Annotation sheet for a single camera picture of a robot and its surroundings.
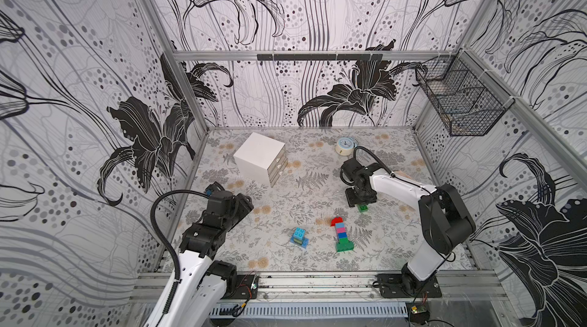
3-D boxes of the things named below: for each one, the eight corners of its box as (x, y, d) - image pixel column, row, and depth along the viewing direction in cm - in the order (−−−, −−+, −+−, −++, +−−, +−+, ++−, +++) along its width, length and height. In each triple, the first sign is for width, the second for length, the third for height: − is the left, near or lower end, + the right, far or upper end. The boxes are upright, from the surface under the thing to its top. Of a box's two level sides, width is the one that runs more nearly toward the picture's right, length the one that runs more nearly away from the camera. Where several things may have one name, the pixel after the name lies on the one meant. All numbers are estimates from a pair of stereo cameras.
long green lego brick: (336, 251, 82) (337, 249, 79) (335, 240, 84) (336, 238, 82) (352, 251, 82) (354, 249, 79) (351, 240, 84) (352, 237, 82)
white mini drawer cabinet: (238, 178, 102) (230, 158, 91) (258, 152, 112) (253, 131, 101) (269, 192, 97) (265, 173, 86) (288, 163, 107) (286, 144, 96)
